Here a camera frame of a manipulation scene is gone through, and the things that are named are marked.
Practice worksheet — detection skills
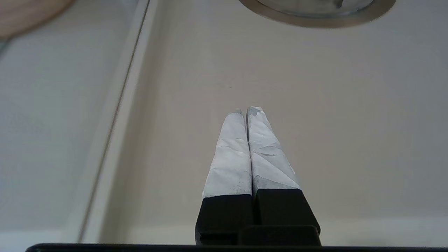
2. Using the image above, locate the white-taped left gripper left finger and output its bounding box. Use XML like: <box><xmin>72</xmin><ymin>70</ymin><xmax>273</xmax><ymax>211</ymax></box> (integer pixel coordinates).
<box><xmin>195</xmin><ymin>109</ymin><xmax>254</xmax><ymax>245</ymax></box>

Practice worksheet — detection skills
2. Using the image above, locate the round wooden table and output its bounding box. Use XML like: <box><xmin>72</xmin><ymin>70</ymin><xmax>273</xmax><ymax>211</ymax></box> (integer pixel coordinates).
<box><xmin>0</xmin><ymin>0</ymin><xmax>76</xmax><ymax>40</ymax></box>

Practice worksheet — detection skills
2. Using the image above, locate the steel pot well ring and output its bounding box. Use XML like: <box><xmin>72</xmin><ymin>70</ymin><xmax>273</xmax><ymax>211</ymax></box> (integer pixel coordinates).
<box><xmin>238</xmin><ymin>0</ymin><xmax>398</xmax><ymax>29</ymax></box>

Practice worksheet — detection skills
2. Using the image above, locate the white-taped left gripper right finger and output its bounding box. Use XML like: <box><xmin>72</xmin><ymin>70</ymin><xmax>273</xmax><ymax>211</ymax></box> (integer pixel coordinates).
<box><xmin>246</xmin><ymin>106</ymin><xmax>321</xmax><ymax>245</ymax></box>

